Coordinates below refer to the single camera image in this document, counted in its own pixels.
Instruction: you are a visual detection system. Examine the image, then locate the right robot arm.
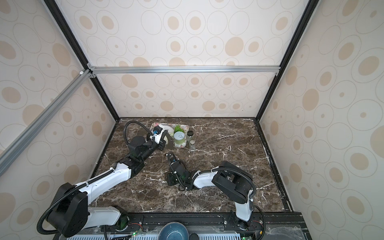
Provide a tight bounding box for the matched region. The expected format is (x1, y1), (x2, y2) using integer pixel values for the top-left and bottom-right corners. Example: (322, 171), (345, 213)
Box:
(166, 160), (257, 222)

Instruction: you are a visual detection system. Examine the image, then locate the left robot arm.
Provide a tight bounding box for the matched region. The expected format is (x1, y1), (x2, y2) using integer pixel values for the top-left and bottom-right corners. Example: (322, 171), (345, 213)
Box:
(36, 121), (168, 238)

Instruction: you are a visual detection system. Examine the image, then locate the white plate with red text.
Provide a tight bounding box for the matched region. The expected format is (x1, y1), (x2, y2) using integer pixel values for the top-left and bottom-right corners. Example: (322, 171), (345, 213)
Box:
(163, 124), (175, 137)

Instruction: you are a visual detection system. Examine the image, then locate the green leafy vegetable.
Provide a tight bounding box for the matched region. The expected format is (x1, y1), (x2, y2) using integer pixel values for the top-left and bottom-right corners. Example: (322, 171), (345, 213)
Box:
(175, 125), (185, 133)

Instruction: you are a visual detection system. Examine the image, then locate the floral rectangular tray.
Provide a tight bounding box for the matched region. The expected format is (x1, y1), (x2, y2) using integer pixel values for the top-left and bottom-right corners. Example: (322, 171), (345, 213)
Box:
(151, 123), (189, 149)

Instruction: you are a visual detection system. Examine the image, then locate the small clear glass bottle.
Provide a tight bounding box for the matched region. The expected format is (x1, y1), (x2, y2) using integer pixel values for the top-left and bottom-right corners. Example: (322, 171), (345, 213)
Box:
(189, 140), (196, 152)

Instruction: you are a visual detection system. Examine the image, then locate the dark lid spice jar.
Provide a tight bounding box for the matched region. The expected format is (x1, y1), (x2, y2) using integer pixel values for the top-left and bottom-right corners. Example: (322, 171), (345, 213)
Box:
(187, 130), (194, 143)

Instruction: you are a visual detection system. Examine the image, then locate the blue bowl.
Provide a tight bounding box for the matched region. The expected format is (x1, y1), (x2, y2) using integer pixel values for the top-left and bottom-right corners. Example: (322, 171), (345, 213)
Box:
(158, 222), (190, 240)

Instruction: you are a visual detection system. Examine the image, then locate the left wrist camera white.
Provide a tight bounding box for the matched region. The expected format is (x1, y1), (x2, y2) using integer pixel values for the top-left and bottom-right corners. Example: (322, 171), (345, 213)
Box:
(150, 125), (168, 145)

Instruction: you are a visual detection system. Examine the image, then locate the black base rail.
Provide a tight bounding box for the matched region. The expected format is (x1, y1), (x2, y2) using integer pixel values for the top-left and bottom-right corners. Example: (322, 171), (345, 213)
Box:
(72, 212), (312, 240)

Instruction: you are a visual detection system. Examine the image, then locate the horizontal aluminium rail back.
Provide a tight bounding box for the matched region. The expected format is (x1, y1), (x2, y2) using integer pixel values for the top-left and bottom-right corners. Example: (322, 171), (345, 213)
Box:
(91, 65), (280, 74)

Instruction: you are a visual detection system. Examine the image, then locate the black vertical frame post left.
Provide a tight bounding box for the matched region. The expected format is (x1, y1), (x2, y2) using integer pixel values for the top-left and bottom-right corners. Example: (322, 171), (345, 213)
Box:
(43, 0), (120, 122)

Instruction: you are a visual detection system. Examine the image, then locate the black vertical frame post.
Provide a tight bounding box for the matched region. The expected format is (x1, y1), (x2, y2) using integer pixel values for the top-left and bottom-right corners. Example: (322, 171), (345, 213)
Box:
(256, 0), (320, 123)
(43, 0), (120, 122)

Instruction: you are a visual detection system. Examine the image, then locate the aluminium rail left wall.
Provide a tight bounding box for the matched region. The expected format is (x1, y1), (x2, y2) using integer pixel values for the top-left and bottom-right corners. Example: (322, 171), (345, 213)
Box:
(1, 69), (91, 175)

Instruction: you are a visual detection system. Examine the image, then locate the black vertical frame post right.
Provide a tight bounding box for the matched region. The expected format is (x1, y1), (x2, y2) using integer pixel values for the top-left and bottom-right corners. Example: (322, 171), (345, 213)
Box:
(256, 0), (320, 123)

